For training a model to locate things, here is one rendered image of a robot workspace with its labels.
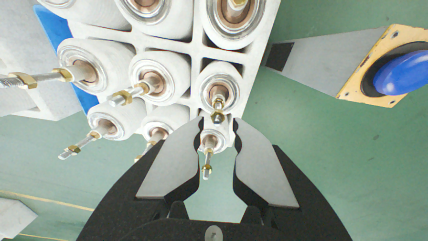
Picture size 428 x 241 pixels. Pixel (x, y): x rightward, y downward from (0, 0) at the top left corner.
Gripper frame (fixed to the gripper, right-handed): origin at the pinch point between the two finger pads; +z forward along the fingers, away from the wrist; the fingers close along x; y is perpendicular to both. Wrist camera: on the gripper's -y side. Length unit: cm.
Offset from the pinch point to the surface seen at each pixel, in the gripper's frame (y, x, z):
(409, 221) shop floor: 108, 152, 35
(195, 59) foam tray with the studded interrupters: -4.2, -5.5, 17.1
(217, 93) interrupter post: -0.3, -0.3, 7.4
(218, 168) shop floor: 57, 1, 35
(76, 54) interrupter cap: -5.1, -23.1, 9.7
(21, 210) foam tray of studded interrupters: 133, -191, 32
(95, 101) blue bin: 11, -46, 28
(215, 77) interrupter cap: -2.2, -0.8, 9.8
